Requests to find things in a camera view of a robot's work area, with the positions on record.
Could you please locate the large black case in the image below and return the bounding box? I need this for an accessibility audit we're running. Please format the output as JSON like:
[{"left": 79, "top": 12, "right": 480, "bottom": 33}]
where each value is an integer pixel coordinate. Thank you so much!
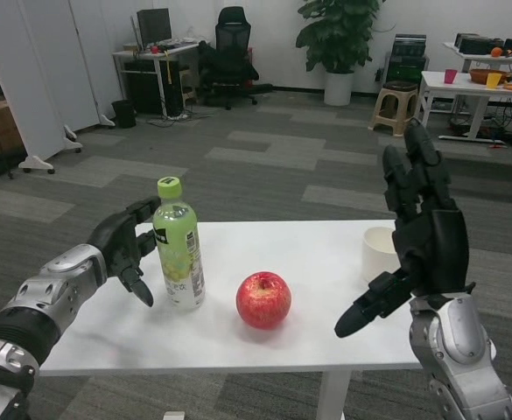
[{"left": 454, "top": 33, "right": 505, "bottom": 56}]

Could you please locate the black green equipment stack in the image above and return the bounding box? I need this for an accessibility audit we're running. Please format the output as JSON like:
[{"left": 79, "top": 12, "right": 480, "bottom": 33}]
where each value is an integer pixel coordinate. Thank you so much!
[{"left": 385, "top": 33, "right": 428, "bottom": 85}]

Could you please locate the white background table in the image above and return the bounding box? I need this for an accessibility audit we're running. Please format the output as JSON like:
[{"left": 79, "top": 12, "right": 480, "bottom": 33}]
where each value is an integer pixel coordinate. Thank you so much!
[{"left": 442, "top": 41, "right": 512, "bottom": 71}]

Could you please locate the black computer monitor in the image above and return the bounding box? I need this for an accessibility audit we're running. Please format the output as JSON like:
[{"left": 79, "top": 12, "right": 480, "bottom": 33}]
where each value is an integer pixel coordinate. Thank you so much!
[{"left": 136, "top": 7, "right": 172, "bottom": 46}]

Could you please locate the wide white partition panel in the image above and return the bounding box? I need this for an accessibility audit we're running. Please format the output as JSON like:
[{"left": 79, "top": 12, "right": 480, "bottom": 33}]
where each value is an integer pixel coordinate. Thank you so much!
[{"left": 0, "top": 0, "right": 84, "bottom": 175}]

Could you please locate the white table leg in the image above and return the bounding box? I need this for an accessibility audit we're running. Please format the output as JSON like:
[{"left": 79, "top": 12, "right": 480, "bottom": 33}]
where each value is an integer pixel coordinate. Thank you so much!
[{"left": 322, "top": 371, "right": 362, "bottom": 420}]

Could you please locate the white office desk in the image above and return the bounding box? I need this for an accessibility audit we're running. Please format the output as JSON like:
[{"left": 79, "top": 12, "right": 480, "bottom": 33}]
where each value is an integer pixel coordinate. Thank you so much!
[{"left": 112, "top": 41, "right": 202, "bottom": 118}]

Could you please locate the narrow white partition panel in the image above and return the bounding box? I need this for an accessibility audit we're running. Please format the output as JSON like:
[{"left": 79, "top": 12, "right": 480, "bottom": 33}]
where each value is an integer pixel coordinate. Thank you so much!
[{"left": 69, "top": 0, "right": 123, "bottom": 132}]

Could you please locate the white paper cup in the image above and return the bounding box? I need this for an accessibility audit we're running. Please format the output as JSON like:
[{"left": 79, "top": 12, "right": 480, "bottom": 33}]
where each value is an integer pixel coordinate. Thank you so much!
[{"left": 361, "top": 226, "right": 399, "bottom": 285}]

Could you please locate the green-capped clear water bottle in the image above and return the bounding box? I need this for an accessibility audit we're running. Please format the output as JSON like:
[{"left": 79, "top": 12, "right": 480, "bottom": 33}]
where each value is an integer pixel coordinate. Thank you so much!
[{"left": 151, "top": 175, "right": 207, "bottom": 312}]

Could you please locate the white plant pot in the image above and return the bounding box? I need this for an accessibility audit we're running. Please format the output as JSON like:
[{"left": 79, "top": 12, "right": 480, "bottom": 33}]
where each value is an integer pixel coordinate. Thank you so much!
[{"left": 324, "top": 71, "right": 355, "bottom": 107}]

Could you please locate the black trash bin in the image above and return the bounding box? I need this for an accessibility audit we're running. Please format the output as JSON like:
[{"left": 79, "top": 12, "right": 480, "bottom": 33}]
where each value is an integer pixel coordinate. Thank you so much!
[{"left": 111, "top": 99, "right": 137, "bottom": 130}]

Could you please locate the black under-desk cabinet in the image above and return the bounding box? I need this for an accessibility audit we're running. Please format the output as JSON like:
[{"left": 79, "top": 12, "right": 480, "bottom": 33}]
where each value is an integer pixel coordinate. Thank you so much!
[{"left": 122, "top": 59, "right": 160, "bottom": 116}]

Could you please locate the black mesh office chair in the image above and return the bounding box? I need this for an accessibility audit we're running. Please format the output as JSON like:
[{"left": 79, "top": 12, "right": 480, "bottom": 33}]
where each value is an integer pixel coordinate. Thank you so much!
[{"left": 197, "top": 6, "right": 274, "bottom": 110}]

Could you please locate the red apple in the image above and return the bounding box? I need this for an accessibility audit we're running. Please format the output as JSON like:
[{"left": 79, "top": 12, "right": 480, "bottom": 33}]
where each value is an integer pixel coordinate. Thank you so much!
[{"left": 235, "top": 271, "right": 292, "bottom": 329}]

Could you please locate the beige plastic stool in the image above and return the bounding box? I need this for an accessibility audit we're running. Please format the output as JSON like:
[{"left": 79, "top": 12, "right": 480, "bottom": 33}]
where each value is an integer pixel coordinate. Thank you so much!
[{"left": 368, "top": 80, "right": 419, "bottom": 139}]

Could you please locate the white side table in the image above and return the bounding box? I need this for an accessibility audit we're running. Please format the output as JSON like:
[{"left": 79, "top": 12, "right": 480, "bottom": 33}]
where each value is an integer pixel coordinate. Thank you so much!
[{"left": 417, "top": 70, "right": 512, "bottom": 141}]

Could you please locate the black computer tower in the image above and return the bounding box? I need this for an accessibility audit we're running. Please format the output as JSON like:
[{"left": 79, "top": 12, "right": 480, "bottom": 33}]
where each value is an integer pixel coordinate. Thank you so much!
[{"left": 158, "top": 59, "right": 185, "bottom": 116}]

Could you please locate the green leafy plant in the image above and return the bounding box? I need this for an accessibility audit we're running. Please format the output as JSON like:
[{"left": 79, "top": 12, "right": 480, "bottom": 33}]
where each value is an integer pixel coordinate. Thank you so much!
[{"left": 295, "top": 0, "right": 386, "bottom": 74}]

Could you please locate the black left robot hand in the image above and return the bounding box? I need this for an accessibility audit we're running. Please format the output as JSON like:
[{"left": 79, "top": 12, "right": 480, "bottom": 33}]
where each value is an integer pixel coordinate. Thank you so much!
[{"left": 87, "top": 195, "right": 163, "bottom": 308}]

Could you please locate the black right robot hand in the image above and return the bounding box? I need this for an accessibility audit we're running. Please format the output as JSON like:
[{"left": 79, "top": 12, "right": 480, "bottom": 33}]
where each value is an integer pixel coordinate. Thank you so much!
[{"left": 333, "top": 117, "right": 471, "bottom": 339}]

